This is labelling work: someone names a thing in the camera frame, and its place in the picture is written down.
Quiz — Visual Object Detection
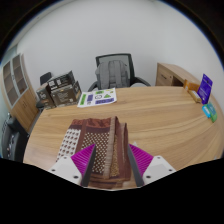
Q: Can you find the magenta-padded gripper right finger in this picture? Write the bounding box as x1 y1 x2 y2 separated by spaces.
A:
126 143 177 187

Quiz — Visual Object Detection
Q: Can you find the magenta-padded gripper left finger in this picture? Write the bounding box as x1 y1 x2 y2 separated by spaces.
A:
48 143 98 188

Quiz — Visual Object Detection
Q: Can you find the brown patterned towel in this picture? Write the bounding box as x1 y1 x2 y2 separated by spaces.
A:
54 115 133 190

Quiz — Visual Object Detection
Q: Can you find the white printed sheet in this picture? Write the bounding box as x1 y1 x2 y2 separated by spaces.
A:
76 87 118 109

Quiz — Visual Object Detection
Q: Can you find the black leather armchair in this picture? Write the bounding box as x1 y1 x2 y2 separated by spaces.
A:
0 114 30 163

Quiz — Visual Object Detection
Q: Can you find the large dark cardboard box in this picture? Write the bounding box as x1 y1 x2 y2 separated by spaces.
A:
46 70 83 108

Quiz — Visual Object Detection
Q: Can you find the small brown cardboard box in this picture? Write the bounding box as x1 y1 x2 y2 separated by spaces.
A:
35 82 56 110

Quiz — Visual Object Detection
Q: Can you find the wooden glass-door cabinet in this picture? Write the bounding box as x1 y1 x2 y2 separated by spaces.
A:
0 53 40 133

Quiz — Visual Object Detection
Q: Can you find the green box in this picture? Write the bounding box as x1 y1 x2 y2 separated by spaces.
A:
207 101 218 123

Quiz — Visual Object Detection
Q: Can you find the orange box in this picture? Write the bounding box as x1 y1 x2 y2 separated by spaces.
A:
182 79 203 104

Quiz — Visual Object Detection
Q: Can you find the wooden side desk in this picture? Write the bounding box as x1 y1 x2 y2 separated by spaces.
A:
155 62 203 88

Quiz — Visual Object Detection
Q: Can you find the black visitor chair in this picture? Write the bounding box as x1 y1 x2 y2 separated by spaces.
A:
34 71 54 109

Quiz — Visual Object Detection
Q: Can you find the black mesh office chair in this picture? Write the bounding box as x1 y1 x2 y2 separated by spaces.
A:
87 53 152 93

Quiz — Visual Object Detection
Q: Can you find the purple standing card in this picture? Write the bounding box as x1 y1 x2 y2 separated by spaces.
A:
196 73 214 105

